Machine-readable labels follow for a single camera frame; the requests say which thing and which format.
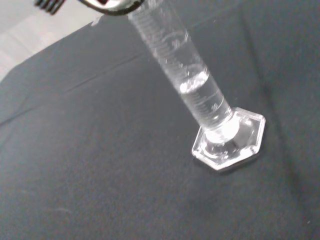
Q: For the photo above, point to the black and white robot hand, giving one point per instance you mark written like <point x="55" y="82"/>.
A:
<point x="112" y="8"/>

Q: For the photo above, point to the black scalloped table cloth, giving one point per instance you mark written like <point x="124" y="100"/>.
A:
<point x="100" y="150"/>

